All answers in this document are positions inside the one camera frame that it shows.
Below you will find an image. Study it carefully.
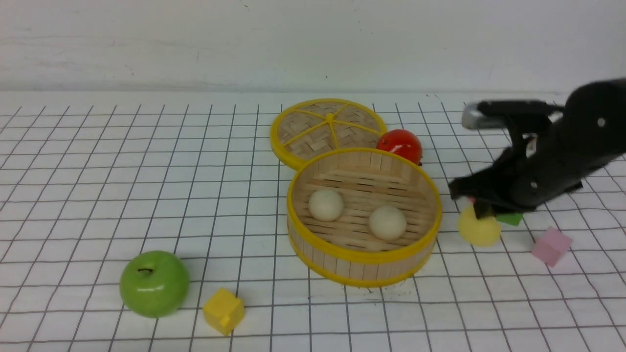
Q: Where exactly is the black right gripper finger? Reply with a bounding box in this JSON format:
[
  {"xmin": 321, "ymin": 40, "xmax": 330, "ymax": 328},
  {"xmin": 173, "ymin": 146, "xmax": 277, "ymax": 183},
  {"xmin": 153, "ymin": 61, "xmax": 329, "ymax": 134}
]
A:
[
  {"xmin": 472, "ymin": 200, "xmax": 494, "ymax": 219},
  {"xmin": 448, "ymin": 166, "xmax": 499, "ymax": 202}
]

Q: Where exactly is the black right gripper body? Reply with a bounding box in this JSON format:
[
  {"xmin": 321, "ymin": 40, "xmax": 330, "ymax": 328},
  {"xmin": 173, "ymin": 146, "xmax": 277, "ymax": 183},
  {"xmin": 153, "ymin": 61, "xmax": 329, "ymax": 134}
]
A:
[{"xmin": 489, "ymin": 78, "xmax": 625, "ymax": 215}]

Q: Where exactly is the yellow steamed bun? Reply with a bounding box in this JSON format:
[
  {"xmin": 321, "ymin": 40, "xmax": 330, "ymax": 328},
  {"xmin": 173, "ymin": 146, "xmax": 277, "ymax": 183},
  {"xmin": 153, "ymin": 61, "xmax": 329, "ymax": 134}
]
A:
[{"xmin": 457, "ymin": 205, "xmax": 501, "ymax": 247}]

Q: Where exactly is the white steamed bun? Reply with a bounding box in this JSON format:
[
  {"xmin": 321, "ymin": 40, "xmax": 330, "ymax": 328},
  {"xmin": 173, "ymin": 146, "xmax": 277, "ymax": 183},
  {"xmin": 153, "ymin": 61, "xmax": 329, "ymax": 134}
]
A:
[{"xmin": 368, "ymin": 205, "xmax": 407, "ymax": 241}]

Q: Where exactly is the bamboo steamer tray yellow rim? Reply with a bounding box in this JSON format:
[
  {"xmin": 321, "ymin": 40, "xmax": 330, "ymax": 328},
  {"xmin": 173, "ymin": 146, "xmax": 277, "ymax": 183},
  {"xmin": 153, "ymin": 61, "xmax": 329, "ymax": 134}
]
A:
[{"xmin": 286, "ymin": 149, "xmax": 443, "ymax": 287}]

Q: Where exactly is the woven bamboo steamer lid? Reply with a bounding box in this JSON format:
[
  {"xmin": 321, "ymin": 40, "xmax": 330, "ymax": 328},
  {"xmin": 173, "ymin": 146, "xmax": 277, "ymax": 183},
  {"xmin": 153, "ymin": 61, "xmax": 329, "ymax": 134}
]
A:
[{"xmin": 269, "ymin": 98, "xmax": 388, "ymax": 170}]

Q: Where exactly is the green foam cube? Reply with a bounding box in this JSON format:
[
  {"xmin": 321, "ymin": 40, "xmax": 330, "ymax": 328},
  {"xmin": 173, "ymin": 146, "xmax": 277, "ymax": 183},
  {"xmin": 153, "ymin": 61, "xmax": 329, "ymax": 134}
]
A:
[{"xmin": 496, "ymin": 213, "xmax": 523, "ymax": 226}]

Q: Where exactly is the pink foam cube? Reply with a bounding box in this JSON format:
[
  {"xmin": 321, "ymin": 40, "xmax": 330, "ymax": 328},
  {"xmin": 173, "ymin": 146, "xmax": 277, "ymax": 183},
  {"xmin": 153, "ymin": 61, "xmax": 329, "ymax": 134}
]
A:
[{"xmin": 531, "ymin": 227, "xmax": 573, "ymax": 267}]

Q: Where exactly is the red toy pomegranate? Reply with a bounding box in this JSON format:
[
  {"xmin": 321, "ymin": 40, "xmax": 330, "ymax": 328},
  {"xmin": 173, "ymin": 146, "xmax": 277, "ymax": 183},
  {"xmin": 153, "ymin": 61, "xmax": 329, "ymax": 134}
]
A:
[{"xmin": 376, "ymin": 129, "xmax": 423, "ymax": 166}]

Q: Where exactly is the white grid tablecloth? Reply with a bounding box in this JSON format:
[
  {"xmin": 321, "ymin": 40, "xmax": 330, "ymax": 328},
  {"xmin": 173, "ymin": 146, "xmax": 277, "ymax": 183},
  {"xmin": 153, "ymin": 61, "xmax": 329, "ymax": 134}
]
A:
[{"xmin": 0, "ymin": 93, "xmax": 625, "ymax": 352}]

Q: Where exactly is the yellow foam cube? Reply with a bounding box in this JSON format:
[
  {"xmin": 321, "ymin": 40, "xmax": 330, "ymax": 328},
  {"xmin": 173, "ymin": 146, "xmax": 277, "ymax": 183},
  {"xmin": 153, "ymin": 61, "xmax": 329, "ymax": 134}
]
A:
[{"xmin": 202, "ymin": 287, "xmax": 246, "ymax": 336}]

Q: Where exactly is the green toy apple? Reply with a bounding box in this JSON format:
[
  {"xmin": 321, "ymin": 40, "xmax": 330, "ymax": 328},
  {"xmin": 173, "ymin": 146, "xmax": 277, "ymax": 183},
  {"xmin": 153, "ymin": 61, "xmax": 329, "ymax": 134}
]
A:
[{"xmin": 119, "ymin": 250, "xmax": 190, "ymax": 318}]

